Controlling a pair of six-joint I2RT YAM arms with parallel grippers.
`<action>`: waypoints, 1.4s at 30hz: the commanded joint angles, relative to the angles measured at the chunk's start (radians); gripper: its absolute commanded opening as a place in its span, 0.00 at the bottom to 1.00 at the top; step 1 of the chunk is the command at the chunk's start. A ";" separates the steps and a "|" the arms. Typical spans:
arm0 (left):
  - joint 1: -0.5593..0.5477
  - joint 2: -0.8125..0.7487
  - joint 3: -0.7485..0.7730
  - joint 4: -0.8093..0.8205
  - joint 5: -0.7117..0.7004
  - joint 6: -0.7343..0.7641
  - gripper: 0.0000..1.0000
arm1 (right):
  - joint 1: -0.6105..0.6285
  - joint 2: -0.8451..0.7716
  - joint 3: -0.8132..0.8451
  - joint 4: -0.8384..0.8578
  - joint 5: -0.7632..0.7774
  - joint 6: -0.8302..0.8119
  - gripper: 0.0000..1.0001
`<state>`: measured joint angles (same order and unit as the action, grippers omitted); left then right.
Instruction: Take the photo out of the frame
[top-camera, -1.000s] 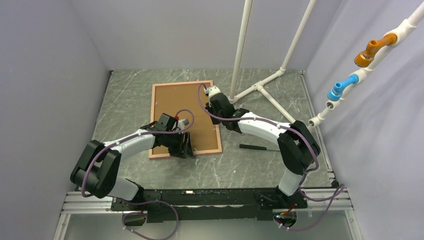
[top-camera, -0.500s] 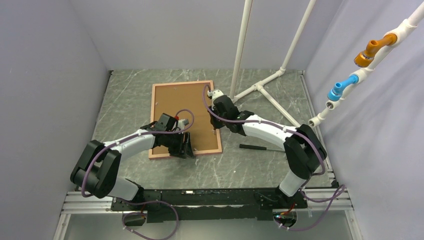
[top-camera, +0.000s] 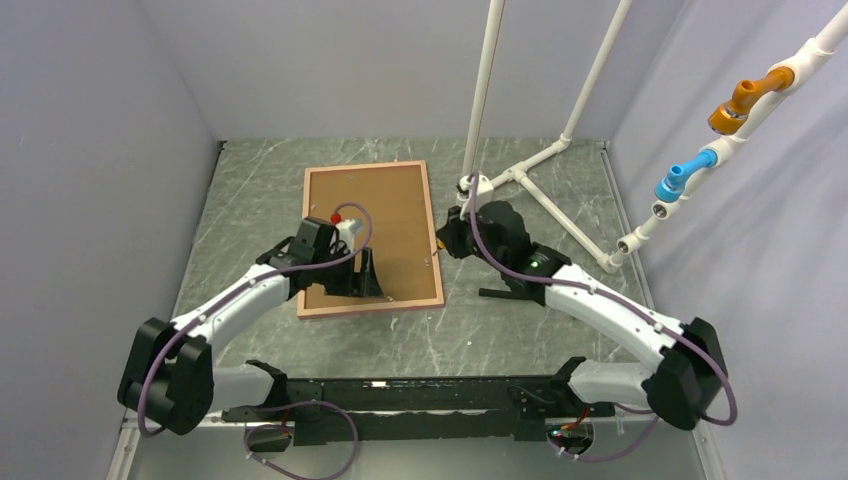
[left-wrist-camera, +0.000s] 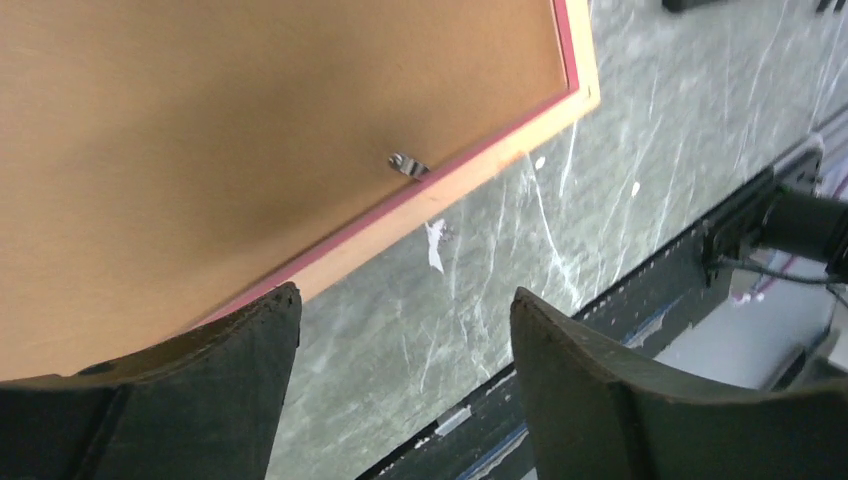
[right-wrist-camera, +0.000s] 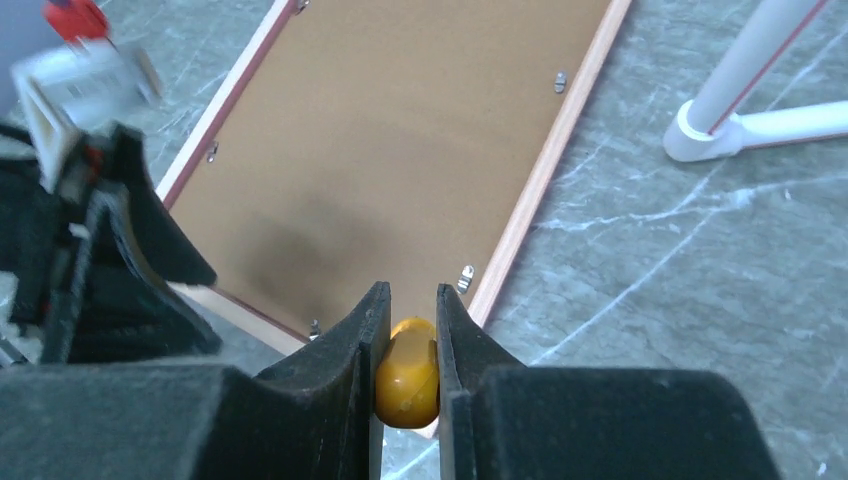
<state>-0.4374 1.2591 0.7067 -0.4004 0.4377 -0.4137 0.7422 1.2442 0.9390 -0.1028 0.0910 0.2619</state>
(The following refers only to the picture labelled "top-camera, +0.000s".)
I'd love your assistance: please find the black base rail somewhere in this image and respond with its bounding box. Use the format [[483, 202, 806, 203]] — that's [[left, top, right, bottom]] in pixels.
[[222, 375, 615, 446]]

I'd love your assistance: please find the black handled hammer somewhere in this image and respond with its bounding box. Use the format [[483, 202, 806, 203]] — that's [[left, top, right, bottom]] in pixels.
[[478, 288, 537, 303]]

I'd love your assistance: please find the orange nozzle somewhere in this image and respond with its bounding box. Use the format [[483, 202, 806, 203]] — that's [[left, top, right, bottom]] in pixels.
[[707, 66, 795, 135]]

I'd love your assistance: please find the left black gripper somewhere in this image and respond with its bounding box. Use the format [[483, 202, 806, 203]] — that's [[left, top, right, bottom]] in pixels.
[[313, 246, 382, 297]]

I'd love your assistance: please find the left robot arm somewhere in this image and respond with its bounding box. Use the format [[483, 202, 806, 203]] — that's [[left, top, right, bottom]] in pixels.
[[117, 213, 382, 437]]

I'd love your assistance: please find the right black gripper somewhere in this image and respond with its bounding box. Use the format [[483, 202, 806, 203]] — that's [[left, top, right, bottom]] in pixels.
[[438, 200, 508, 271]]

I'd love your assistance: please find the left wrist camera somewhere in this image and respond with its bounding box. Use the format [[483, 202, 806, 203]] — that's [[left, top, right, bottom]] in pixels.
[[330, 212, 365, 253]]

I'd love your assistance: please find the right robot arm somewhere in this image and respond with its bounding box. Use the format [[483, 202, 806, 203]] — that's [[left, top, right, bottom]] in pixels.
[[436, 201, 738, 430]]

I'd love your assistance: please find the pink picture frame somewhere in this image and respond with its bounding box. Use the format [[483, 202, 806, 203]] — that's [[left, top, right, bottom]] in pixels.
[[297, 160, 445, 320]]

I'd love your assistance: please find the blue nozzle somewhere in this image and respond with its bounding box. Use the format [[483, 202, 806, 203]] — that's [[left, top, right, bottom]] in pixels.
[[654, 149, 718, 203]]

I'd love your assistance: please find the orange handled screwdriver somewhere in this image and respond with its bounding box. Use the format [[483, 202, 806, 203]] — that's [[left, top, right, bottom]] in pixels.
[[432, 240, 445, 256]]

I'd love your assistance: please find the white PVC pipe stand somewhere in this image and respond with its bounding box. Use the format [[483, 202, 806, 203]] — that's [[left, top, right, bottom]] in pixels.
[[455, 0, 848, 275]]

